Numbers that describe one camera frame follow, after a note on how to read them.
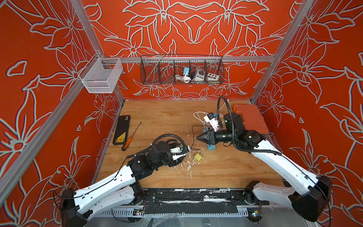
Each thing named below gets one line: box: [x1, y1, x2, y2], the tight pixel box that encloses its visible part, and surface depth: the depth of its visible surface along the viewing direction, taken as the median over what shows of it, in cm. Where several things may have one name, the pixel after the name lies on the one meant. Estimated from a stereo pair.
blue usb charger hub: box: [207, 143, 217, 152], surface depth 92 cm
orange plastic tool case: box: [233, 104, 269, 135], surface depth 103 cm
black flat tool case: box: [112, 114, 131, 146], surface depth 100 cm
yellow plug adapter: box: [194, 152, 203, 162], surface depth 87 cm
